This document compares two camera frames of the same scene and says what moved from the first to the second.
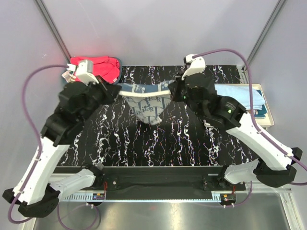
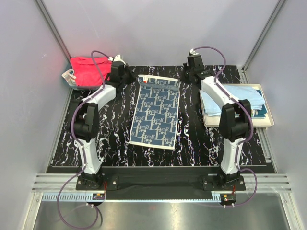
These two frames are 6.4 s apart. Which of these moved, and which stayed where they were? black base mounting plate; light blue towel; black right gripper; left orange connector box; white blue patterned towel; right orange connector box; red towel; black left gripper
Moved: white blue patterned towel; black left gripper; black right gripper
Stayed: left orange connector box; black base mounting plate; right orange connector box; red towel; light blue towel
